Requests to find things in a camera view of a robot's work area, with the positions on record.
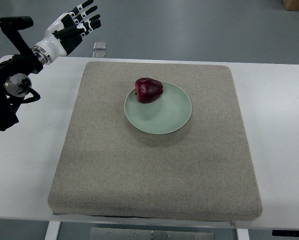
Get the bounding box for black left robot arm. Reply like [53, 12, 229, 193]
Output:
[0, 16, 52, 131]

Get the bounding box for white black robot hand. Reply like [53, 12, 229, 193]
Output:
[32, 0, 101, 65]

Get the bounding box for beige square cushion mat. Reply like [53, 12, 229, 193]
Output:
[48, 61, 262, 222]

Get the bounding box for clear floor socket cover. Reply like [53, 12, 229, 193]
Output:
[93, 41, 107, 51]

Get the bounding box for red apple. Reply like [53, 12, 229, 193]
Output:
[134, 77, 164, 104]

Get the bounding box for light green plate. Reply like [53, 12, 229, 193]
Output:
[124, 82, 192, 135]

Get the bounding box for cardboard box corner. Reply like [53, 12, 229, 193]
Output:
[283, 0, 299, 11]

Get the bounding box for metal table base plate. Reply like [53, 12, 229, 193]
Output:
[89, 227, 215, 240]

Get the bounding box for black table control panel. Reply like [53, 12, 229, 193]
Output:
[272, 229, 299, 237]

